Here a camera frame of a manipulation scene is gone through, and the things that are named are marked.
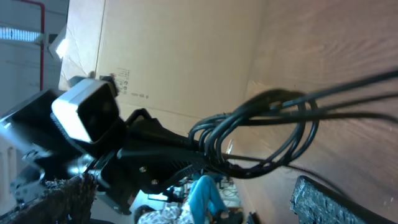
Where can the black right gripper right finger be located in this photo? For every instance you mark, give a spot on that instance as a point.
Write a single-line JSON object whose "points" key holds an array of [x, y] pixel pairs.
{"points": [[315, 203]]}

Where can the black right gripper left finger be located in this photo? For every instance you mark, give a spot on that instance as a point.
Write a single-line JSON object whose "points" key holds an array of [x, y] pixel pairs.
{"points": [[64, 201]]}

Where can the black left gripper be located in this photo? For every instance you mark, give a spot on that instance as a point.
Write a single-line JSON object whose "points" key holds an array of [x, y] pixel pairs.
{"points": [[133, 162]]}

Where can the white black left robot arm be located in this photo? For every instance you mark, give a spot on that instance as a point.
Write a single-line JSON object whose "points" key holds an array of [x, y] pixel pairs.
{"points": [[50, 153]]}

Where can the person in blue jeans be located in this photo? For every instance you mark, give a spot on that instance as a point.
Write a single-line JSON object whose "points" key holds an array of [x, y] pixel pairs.
{"points": [[203, 198]]}

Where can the cardboard box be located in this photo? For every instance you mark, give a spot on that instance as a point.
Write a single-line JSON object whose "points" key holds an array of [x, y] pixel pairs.
{"points": [[181, 60]]}

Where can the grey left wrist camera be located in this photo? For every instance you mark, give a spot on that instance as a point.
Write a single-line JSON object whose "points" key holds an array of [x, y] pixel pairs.
{"points": [[87, 110]]}

